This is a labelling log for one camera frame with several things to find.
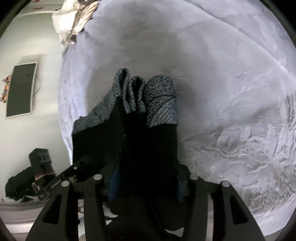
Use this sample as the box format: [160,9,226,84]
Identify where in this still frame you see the dark patterned pants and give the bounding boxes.
[72,68,187,231]

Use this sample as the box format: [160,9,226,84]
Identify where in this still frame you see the lavender plush blanket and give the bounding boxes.
[58,1,295,235]

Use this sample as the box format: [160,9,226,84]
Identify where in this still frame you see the white cloth pile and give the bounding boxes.
[52,0,80,46]

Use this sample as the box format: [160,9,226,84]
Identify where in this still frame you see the beige striped cloth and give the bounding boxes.
[68,0,101,45]

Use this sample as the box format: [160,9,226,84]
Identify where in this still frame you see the wall mounted dark screen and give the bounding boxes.
[6,62,38,118]

